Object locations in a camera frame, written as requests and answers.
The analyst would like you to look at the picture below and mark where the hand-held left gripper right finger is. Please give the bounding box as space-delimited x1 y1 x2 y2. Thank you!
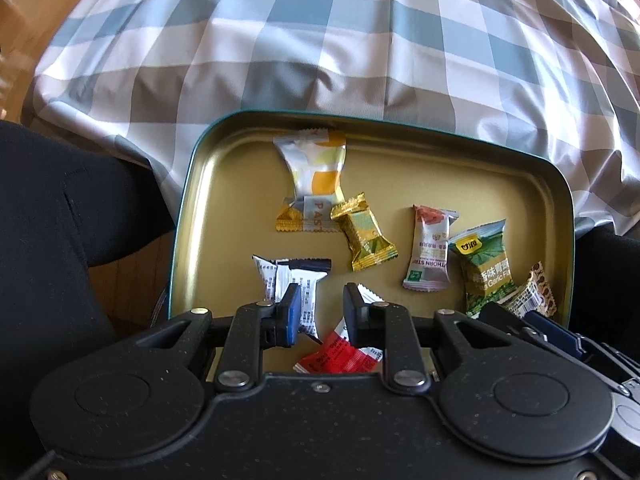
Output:
341 282 506 394

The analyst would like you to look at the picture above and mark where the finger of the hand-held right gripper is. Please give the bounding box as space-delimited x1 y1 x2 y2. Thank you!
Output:
525 311 584 359
479 301 527 334

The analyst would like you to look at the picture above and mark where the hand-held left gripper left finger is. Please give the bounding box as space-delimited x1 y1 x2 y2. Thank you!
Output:
135 282 303 394

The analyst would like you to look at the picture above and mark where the white black snack packet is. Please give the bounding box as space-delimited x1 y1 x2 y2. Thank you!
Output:
251 254 332 346

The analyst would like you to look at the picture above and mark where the gold brown patterned packet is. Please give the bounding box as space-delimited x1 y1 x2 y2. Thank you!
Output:
500 260 557 321

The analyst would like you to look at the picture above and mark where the red white snack packet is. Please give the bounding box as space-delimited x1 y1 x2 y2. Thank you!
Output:
292 282 388 375

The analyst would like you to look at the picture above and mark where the yellow green snack packet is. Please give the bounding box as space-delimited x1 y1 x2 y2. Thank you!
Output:
447 219 521 318

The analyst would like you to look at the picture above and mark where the gold candy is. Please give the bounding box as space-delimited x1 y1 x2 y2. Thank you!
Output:
330 192 399 272

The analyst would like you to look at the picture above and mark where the white elongated snack packet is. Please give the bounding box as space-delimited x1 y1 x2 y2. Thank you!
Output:
401 205 461 292

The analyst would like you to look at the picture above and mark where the green gold metal tin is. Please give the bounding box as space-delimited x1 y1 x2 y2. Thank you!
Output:
167 110 576 376

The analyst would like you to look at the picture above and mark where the white orange pastry packet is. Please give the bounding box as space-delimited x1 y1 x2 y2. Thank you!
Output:
272 130 348 235

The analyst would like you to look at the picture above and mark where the checkered tablecloth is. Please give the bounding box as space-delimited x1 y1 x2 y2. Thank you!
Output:
20 0 640 236

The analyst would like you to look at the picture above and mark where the person's left leg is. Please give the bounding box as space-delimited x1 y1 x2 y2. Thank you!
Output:
0 120 176 480

